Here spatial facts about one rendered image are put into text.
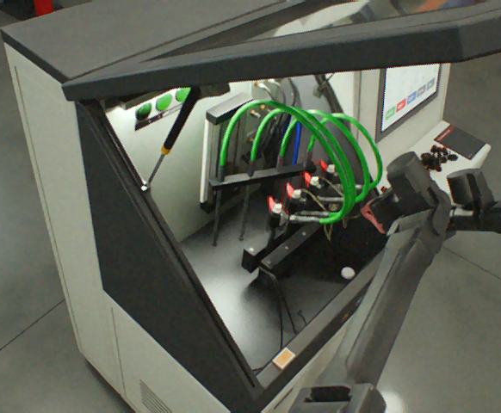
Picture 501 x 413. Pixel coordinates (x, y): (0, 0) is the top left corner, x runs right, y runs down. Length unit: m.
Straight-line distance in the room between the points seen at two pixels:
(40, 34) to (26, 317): 1.56
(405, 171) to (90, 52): 0.70
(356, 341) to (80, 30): 0.92
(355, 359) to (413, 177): 0.35
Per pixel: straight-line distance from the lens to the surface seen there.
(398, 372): 2.49
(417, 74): 1.81
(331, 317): 1.36
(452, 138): 2.09
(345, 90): 1.48
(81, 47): 1.19
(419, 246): 0.80
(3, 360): 2.44
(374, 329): 0.68
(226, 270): 1.55
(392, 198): 0.97
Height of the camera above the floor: 2.05
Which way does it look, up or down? 44 degrees down
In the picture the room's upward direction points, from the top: 9 degrees clockwise
